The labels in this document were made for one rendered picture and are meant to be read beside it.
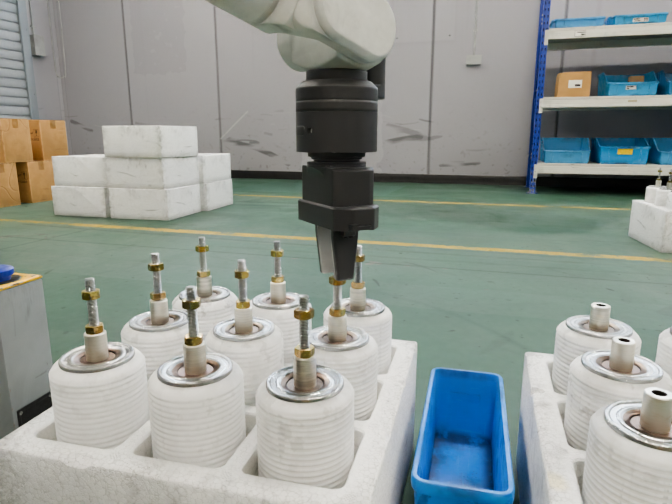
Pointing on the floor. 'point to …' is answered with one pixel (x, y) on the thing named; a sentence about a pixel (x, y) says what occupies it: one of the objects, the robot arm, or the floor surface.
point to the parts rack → (611, 38)
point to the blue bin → (463, 441)
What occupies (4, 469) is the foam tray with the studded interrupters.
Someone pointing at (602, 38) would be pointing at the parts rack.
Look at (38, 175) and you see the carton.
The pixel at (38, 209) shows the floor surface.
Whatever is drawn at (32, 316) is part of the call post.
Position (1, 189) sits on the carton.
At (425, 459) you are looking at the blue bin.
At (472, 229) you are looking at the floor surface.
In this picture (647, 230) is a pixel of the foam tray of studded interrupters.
